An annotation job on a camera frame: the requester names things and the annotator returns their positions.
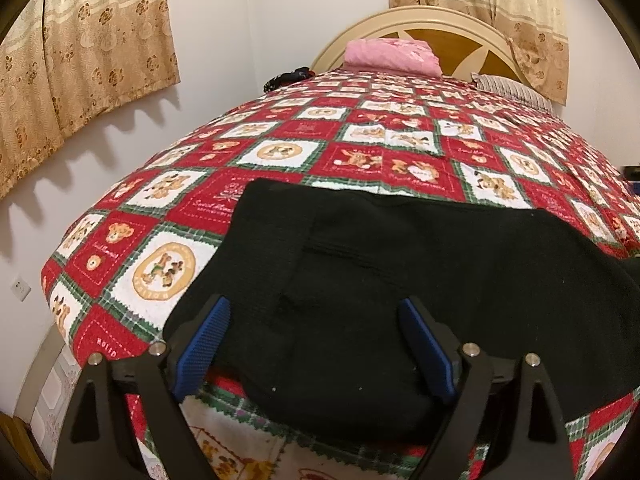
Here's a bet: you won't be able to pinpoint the black pants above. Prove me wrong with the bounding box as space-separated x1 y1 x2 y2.
164 179 639 446

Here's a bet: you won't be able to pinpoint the brown wooden furniture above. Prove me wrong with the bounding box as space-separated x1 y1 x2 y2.
0 413 52 480

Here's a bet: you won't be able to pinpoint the red teddy bear bedspread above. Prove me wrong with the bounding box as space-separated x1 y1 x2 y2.
42 70 639 479

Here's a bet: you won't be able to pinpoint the striped grey pillow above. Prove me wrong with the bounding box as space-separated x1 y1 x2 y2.
471 73 553 113

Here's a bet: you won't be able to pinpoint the pink folded blanket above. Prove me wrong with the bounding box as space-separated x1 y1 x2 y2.
343 38 442 78

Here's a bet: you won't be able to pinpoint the cream wooden headboard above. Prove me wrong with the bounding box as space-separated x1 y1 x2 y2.
311 6 527 84

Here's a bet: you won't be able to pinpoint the dark patterned cloth bundle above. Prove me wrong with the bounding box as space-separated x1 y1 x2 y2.
262 66 316 93

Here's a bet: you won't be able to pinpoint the beige floral left curtain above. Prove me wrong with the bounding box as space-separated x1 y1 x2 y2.
1 0 180 194

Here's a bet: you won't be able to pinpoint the white wall socket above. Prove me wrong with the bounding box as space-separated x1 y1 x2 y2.
11 278 32 302

